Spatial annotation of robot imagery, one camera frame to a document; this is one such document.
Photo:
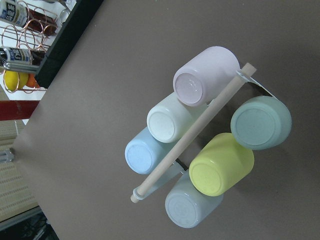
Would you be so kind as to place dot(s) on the green cup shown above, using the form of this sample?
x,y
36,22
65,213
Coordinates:
x,y
262,122

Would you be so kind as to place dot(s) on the cream white cup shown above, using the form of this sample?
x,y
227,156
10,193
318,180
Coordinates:
x,y
170,119

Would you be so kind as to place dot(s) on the light blue cup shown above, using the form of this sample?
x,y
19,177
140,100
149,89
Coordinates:
x,y
143,153

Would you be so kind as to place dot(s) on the pink cup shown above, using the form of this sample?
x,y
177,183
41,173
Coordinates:
x,y
202,78

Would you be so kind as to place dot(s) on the yellow cup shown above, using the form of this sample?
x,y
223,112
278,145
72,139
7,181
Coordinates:
x,y
221,164

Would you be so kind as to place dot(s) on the pale grey-blue cup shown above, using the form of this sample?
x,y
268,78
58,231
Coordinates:
x,y
186,206

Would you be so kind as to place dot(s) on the red cylinder can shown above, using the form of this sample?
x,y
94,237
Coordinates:
x,y
17,109

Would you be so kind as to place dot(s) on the yellow lemon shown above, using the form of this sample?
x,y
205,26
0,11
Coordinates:
x,y
15,80

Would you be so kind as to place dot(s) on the sauce bottle white label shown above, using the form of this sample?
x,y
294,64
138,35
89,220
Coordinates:
x,y
13,13

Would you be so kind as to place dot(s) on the white wire cup rack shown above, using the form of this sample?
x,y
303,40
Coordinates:
x,y
242,77

